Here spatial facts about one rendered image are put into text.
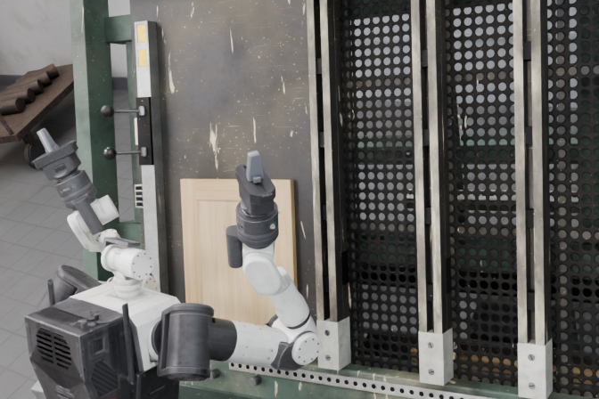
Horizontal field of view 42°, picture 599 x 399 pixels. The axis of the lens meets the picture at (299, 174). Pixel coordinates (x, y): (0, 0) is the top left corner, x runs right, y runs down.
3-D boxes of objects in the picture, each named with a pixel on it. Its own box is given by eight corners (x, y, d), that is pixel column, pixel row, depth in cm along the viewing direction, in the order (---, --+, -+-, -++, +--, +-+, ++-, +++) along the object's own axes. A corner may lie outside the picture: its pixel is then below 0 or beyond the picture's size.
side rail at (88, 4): (111, 323, 253) (86, 332, 244) (94, -15, 246) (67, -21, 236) (125, 325, 250) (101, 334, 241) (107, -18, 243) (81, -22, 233)
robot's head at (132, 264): (132, 293, 171) (129, 255, 169) (103, 284, 177) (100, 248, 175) (155, 284, 176) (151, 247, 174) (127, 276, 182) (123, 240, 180)
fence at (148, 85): (158, 337, 236) (149, 340, 232) (143, 23, 229) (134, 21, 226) (171, 338, 233) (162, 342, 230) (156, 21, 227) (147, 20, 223)
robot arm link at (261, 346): (308, 382, 178) (231, 373, 164) (279, 355, 188) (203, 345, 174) (327, 337, 177) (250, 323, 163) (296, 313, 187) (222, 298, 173)
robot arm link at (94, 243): (94, 195, 204) (118, 232, 212) (64, 212, 202) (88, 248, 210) (100, 207, 199) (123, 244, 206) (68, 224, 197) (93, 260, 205)
